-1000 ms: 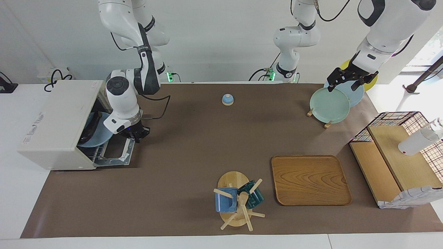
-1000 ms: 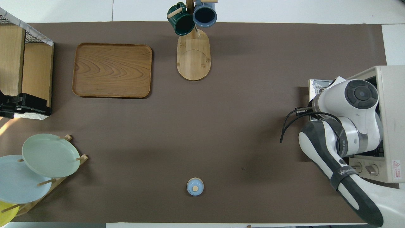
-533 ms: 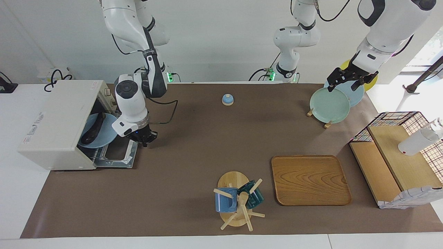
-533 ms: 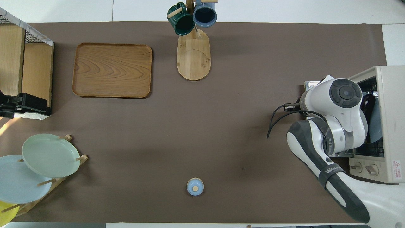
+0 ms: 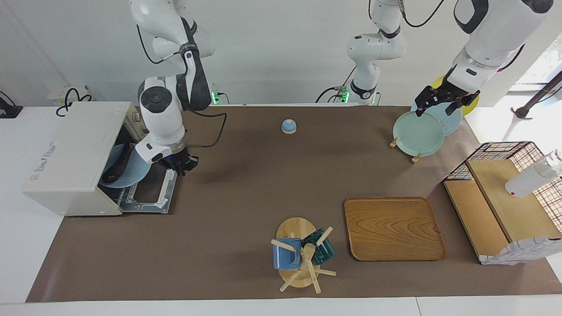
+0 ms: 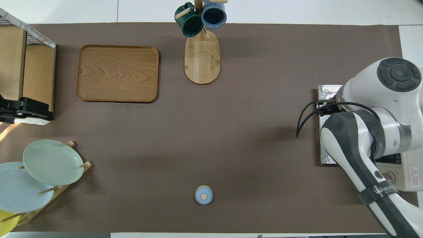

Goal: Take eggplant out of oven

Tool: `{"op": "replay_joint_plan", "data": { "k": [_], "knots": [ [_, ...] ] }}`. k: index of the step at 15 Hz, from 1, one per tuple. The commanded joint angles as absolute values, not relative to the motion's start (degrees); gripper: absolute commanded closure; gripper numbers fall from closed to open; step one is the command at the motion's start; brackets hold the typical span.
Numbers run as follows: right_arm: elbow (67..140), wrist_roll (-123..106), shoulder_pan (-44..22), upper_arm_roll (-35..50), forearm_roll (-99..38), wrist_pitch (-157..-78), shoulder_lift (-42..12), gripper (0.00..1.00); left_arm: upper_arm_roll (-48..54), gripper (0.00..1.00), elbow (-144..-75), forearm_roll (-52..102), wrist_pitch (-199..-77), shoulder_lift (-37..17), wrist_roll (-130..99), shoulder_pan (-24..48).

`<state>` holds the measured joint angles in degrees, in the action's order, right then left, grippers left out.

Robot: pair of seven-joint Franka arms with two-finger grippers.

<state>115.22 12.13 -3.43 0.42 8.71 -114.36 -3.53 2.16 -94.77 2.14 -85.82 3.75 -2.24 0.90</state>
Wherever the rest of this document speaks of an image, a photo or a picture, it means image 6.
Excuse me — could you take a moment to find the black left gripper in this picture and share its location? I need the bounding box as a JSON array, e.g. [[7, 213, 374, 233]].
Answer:
[[0, 95, 54, 124]]

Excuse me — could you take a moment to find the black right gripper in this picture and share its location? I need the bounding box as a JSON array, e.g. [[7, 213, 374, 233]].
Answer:
[[316, 100, 341, 116]]

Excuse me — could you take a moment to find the glass toaster oven door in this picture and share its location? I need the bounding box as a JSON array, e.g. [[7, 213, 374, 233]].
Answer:
[[318, 85, 344, 165]]

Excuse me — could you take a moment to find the cream toaster oven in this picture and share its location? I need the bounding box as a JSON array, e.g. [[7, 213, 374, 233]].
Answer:
[[318, 85, 423, 192]]

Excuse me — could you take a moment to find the pale green plate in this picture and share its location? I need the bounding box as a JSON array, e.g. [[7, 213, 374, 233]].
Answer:
[[23, 139, 84, 186]]

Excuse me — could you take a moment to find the wooden plate rack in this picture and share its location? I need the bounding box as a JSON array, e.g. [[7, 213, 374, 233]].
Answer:
[[1, 140, 93, 227]]

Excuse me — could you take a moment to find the rectangular wooden tray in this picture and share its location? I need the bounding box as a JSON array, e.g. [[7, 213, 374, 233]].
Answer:
[[75, 45, 159, 103]]

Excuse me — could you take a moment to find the light blue ceramic plate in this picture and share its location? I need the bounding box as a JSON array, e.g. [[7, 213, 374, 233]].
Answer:
[[0, 162, 55, 213]]

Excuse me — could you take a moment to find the brown table mat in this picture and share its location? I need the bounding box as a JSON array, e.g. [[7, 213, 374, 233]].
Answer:
[[0, 22, 403, 233]]

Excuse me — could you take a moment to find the yellow plate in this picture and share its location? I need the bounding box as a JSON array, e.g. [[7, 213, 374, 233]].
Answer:
[[0, 209, 20, 235]]

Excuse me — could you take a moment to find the wooden mug tree stand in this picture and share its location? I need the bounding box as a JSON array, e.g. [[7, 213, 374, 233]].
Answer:
[[174, 0, 228, 85]]

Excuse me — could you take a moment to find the blue mug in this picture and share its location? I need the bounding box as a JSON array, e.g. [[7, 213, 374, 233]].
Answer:
[[201, 0, 227, 29]]

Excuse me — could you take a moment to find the dark green mug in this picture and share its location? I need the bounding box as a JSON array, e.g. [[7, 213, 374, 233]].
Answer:
[[174, 3, 204, 37]]

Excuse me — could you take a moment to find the wooden shelf with wire basket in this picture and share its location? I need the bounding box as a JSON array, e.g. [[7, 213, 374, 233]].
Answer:
[[0, 8, 57, 125]]

